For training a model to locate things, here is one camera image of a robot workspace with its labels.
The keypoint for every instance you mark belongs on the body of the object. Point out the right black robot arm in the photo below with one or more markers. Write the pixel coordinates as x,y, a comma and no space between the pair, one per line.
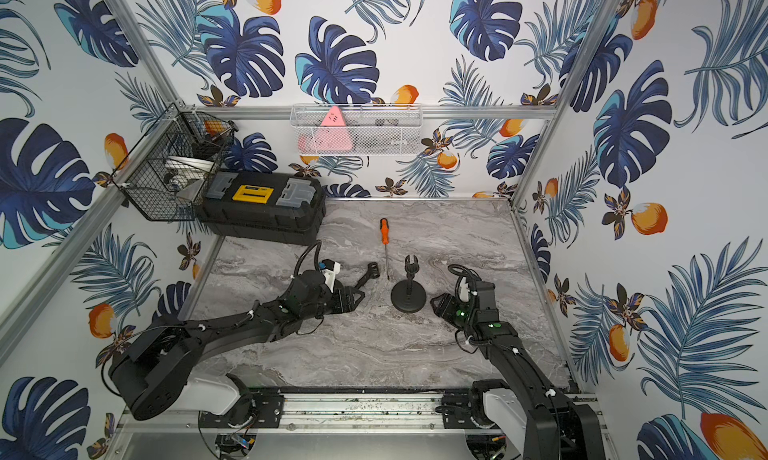
539,420

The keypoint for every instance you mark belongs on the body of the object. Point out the black round base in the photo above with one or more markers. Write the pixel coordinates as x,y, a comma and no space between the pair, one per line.
408,299

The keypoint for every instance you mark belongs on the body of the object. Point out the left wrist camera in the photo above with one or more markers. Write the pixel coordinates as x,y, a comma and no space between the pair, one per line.
330,270

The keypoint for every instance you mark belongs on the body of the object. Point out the aluminium front rail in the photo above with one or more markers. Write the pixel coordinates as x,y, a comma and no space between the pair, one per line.
322,411

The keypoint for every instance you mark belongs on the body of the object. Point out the clear mesh wall tray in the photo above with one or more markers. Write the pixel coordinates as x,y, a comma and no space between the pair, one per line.
376,130

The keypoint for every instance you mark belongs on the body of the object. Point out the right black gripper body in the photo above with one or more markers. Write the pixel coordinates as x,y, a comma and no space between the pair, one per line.
457,313

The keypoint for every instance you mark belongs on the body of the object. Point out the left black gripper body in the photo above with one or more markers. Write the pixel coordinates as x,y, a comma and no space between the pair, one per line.
349,293

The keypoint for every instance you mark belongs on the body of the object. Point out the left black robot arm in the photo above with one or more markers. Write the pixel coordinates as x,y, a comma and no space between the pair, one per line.
154,374

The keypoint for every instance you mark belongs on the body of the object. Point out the black stand pole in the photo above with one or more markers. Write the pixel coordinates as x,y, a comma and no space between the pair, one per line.
411,269
372,273

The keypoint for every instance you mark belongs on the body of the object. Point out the orange handled screwdriver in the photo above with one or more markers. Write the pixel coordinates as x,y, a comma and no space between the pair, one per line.
384,231

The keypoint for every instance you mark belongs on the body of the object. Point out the black wire basket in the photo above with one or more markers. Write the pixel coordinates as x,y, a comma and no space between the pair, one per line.
178,158

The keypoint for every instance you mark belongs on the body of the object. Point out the black plastic toolbox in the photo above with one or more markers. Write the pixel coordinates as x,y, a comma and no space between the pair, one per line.
271,207

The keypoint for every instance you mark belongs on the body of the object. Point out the pink triangle card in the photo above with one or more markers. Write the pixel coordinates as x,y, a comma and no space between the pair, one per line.
332,136

